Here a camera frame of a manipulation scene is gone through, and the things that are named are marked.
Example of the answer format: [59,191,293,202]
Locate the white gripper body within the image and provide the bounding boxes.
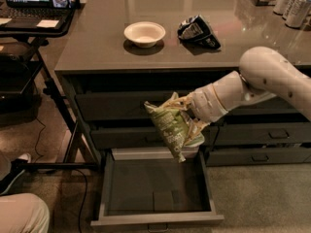
[189,83,227,123]

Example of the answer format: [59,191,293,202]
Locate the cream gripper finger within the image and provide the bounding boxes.
[184,118,208,147]
[161,92,192,111]

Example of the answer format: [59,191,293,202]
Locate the green jalapeno chip bag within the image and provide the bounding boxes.
[144,101,194,163]

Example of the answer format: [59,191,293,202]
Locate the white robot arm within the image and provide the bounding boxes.
[163,47,311,126]

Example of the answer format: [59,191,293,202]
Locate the middle left grey drawer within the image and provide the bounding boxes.
[89,119,220,150]

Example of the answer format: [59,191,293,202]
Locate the black blue chip bag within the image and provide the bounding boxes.
[177,15,221,50]

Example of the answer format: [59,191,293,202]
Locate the open bottom left drawer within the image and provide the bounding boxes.
[91,148,224,233]

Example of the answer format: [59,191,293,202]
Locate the top left grey drawer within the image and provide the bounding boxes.
[73,72,225,121]

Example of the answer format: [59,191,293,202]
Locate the middle right grey drawer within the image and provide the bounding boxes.
[209,114,311,146]

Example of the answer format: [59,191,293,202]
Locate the white paper bowl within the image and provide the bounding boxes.
[123,21,166,48]

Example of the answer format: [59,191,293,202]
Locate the black laptop stand cart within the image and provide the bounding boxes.
[0,14,99,171]

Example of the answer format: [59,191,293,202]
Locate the white can middle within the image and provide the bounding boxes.
[282,0,309,21]

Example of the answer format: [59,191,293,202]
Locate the white can right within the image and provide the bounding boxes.
[285,0,311,28]

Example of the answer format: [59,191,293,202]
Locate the white sticky note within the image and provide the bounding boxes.
[37,19,58,28]

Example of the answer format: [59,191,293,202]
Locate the black white shoe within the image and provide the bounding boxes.
[0,152,32,195]

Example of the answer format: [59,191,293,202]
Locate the open black laptop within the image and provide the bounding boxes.
[0,0,73,31]

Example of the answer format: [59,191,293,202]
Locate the person's beige trouser leg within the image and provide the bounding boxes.
[0,193,50,233]

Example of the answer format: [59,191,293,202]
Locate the black floor cable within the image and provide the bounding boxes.
[32,81,89,233]

